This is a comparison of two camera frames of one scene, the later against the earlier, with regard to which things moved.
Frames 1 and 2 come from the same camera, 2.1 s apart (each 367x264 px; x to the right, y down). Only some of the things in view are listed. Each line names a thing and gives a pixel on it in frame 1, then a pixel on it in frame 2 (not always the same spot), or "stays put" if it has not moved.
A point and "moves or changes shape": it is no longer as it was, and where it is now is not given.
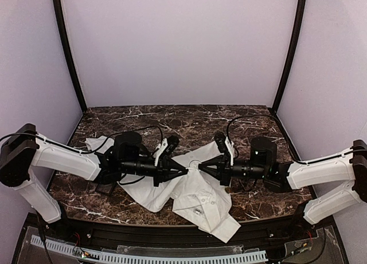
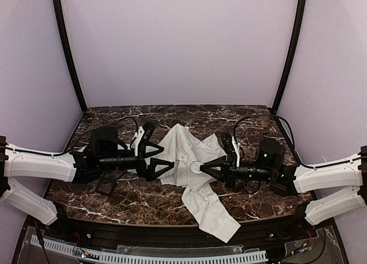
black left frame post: [59, 16] stays put
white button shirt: [196, 199] moves or changes shape
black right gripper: [225, 169] stays put
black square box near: [106, 189] stays put
